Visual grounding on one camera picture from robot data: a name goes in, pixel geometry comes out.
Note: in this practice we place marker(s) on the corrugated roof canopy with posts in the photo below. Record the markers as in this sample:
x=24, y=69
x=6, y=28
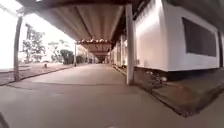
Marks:
x=93, y=23

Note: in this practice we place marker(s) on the dark bush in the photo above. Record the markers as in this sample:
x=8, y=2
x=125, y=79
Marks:
x=67, y=57

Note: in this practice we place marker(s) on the grey concrete walkway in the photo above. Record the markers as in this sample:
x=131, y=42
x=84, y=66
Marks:
x=83, y=100

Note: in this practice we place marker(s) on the thin sparse tree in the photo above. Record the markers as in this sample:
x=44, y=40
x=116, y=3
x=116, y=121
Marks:
x=55, y=50

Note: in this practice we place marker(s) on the white building with dark windows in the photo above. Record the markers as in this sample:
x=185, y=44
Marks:
x=173, y=50

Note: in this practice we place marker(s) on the dirt strip beside building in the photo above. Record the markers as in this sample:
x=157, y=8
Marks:
x=180, y=96

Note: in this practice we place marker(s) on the leafy tree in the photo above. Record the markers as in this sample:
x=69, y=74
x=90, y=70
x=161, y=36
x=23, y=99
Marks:
x=33, y=45

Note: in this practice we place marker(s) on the bare earth strip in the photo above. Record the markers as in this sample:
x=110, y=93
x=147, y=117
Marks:
x=30, y=70

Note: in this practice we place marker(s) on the pale building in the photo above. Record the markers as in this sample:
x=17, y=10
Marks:
x=6, y=43

